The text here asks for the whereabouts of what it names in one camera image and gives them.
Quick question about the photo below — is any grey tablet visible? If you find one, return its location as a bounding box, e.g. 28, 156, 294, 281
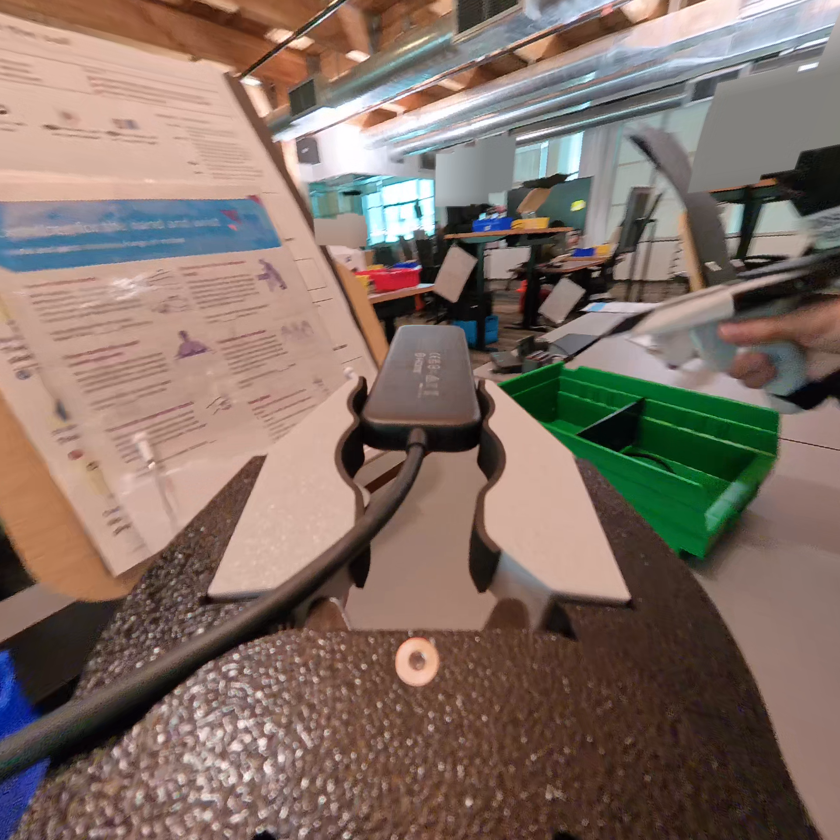
543, 333, 601, 361

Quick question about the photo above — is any red storage bin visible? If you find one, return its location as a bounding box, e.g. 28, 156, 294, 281
369, 266, 422, 294

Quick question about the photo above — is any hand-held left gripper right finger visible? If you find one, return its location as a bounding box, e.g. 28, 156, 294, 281
469, 381, 632, 631

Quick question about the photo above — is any green plastic bin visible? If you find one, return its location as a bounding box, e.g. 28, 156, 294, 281
499, 361, 782, 559

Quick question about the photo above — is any wooden standing desk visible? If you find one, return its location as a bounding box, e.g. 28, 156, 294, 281
445, 225, 577, 352

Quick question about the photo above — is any silver ceiling duct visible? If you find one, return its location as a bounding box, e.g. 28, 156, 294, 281
269, 0, 840, 155

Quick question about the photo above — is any dark green partition panel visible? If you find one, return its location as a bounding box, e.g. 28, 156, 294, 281
508, 176, 595, 231

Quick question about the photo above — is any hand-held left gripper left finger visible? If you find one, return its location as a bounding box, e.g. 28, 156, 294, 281
207, 377, 370, 603

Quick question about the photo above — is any person's right hand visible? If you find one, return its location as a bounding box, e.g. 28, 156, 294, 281
717, 295, 840, 389

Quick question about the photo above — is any small black device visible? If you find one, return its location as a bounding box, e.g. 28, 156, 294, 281
491, 335, 568, 376

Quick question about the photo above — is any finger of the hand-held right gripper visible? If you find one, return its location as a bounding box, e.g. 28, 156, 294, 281
623, 283, 739, 345

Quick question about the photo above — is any instruction sheet on stand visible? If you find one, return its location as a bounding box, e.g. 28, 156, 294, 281
0, 59, 391, 601

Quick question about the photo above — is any blue plastic bin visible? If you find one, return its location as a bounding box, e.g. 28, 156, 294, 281
0, 648, 52, 831

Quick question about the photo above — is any printed instruction sheet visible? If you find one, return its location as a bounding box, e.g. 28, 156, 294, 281
0, 13, 378, 577

